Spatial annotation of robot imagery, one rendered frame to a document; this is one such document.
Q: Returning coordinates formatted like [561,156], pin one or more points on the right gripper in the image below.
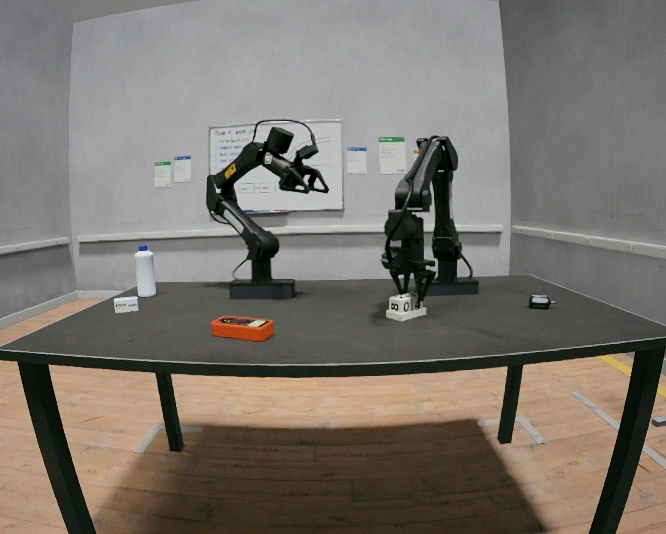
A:
[296,167]

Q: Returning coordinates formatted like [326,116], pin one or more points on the white number cube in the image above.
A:
[400,304]
[415,303]

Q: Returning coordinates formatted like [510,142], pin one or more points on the white bottle with blue cap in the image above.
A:
[145,272]

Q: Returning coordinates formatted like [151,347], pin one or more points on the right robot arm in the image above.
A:
[266,244]

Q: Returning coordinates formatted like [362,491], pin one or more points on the orange digital multimeter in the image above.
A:
[244,329]

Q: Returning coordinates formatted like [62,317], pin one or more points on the small white cardboard box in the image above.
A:
[126,304]

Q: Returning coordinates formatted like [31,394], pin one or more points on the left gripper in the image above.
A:
[412,257]

